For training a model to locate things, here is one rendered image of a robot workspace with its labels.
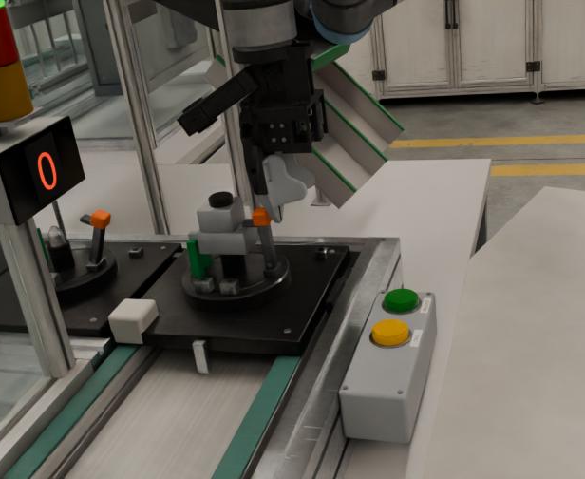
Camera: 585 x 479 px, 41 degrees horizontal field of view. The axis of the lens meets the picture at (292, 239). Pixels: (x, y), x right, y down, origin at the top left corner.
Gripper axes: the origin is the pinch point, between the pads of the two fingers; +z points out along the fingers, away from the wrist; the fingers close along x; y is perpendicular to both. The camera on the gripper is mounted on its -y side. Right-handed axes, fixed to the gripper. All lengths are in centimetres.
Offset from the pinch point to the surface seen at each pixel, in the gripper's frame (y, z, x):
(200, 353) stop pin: -6.1, 11.8, -13.2
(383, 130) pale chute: 3.8, 5.8, 47.7
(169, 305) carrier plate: -13.3, 10.3, -5.6
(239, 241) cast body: -3.9, 3.0, -2.2
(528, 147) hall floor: 19, 107, 323
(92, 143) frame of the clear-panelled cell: -81, 19, 86
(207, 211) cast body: -7.4, -1.1, -2.1
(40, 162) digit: -15.4, -14.1, -19.5
